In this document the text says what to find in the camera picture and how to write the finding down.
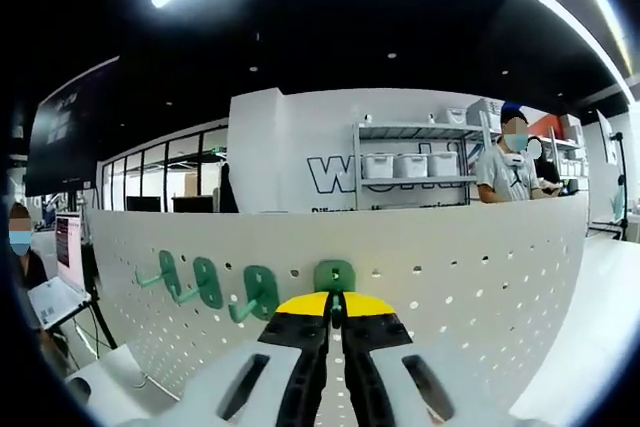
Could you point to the white laptop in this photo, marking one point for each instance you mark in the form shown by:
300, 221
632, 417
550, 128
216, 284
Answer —
67, 247

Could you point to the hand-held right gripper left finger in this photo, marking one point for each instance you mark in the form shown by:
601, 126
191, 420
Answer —
210, 387

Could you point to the white storage box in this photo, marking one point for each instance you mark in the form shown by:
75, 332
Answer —
411, 166
377, 167
443, 164

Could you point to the large black wall display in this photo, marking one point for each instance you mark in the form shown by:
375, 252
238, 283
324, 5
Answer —
70, 137

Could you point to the dark green hook assembly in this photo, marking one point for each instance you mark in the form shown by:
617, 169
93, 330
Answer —
322, 277

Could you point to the black tripod stand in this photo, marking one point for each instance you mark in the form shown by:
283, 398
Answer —
623, 167

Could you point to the metal storage shelf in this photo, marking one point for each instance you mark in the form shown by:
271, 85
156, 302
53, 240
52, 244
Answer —
415, 133

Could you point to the white-framed screen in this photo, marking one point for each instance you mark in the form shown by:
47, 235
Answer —
605, 137

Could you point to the white perforated mounting plate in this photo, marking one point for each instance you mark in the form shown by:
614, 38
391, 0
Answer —
450, 247

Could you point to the white storage crate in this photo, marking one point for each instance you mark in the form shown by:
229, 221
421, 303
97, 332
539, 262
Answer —
456, 116
485, 112

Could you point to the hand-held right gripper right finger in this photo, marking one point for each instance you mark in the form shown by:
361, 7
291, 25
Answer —
450, 387

